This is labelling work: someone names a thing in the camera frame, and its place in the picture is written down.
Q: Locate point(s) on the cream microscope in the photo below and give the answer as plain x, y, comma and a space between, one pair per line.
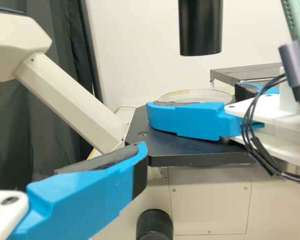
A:
202, 200

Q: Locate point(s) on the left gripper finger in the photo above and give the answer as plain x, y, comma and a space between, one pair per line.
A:
90, 195

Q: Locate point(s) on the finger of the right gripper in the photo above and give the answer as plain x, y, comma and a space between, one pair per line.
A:
190, 120
245, 91

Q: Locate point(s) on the petri dish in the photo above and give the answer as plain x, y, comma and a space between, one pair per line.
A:
195, 94

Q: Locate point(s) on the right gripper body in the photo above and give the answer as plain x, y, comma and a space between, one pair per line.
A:
277, 117

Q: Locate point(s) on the black platform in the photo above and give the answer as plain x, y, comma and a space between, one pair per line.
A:
230, 75

